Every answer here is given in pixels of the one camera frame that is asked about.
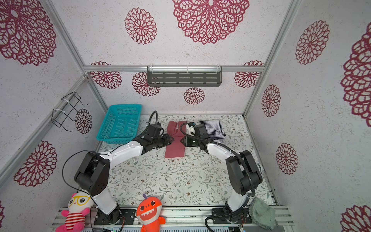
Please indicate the maroon tank top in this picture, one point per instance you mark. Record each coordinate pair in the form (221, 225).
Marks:
(176, 149)

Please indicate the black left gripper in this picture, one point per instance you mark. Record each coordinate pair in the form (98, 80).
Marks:
(166, 138)

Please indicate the blue white striped tank top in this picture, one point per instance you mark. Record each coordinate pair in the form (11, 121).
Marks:
(214, 128)

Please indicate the floral tablecloth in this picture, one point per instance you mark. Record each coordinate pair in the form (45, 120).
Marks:
(197, 179)

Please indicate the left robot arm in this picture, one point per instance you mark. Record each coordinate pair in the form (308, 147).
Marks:
(93, 173)

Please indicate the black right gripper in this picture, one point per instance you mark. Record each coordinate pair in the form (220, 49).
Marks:
(187, 138)

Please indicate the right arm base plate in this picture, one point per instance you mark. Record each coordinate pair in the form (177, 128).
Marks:
(223, 216)

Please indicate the green cloth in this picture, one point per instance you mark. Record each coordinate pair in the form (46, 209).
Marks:
(262, 214)

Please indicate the teal plastic basket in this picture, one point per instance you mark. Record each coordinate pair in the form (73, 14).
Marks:
(120, 124)

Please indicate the grey wall shelf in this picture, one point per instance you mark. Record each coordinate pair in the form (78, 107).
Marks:
(184, 77)

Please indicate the black wire wall rack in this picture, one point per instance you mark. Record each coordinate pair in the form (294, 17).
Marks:
(69, 104)

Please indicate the white pink plush doll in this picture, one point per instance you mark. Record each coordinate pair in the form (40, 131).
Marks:
(79, 206)

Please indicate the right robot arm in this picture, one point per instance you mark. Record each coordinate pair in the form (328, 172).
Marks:
(243, 171)

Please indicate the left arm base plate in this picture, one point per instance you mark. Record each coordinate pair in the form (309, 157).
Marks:
(122, 216)

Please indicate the red monster plush toy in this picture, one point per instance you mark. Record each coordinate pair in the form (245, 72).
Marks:
(148, 213)

